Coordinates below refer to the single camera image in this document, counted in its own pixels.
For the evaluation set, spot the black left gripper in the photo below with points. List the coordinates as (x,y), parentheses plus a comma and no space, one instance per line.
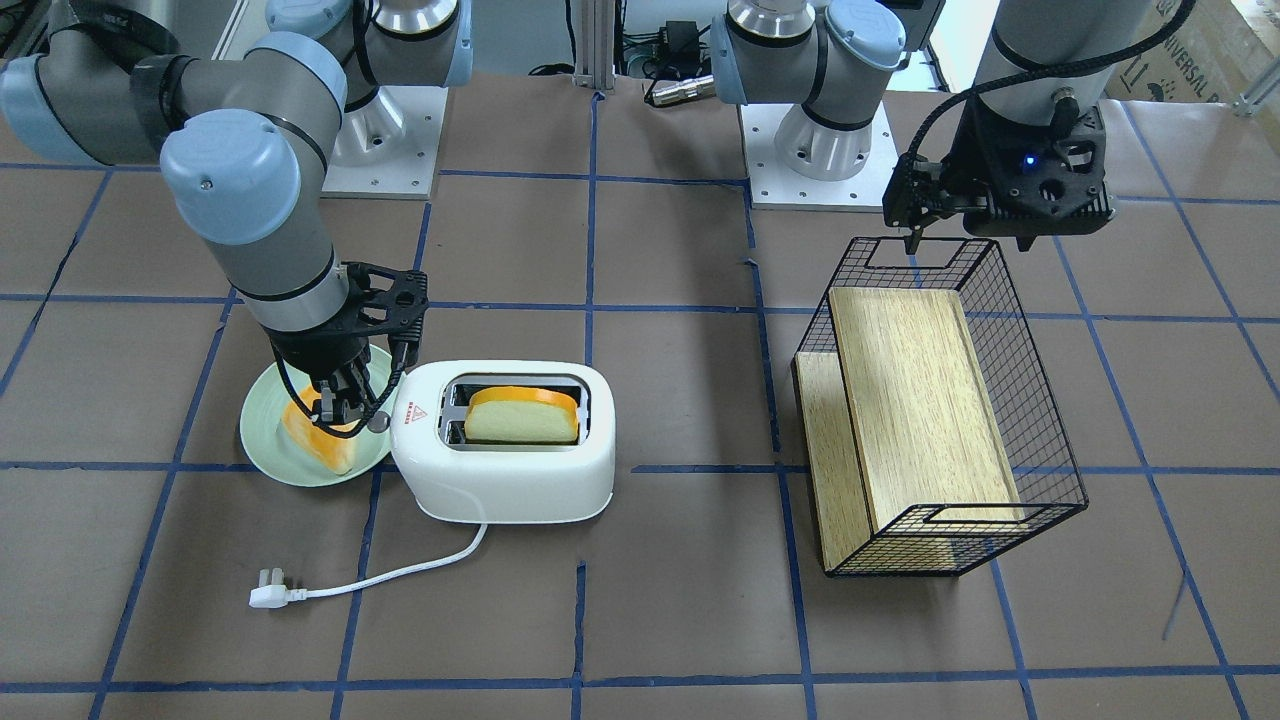
(968,160)

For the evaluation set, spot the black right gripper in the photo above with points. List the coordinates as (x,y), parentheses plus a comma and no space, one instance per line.
(318,352)

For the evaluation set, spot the white two-slot toaster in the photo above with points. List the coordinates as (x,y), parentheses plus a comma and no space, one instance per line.
(461,475)

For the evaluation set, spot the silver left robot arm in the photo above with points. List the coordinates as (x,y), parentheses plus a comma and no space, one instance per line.
(835,60)

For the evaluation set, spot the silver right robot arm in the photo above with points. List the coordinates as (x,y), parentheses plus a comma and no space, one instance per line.
(244,145)

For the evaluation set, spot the orange toast slice in toaster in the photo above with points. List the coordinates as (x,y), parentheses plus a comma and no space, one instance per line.
(521,414)

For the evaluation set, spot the triangular toast on plate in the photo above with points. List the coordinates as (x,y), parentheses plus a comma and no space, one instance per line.
(337,454)

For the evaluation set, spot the light green round plate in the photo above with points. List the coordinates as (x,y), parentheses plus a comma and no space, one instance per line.
(264,441)

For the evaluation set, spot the light wooden shelf board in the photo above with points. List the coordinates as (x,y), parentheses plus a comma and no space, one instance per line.
(928,442)

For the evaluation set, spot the black power adapter brick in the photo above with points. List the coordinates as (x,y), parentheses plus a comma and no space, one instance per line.
(680,40)

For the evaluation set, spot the lower wooden shelf board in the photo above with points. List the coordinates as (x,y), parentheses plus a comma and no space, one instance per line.
(842,514)

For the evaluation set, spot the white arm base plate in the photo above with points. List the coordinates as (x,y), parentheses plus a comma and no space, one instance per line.
(795,164)
(387,149)

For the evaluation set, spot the black wire basket shelf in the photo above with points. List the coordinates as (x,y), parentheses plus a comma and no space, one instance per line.
(1037,446)

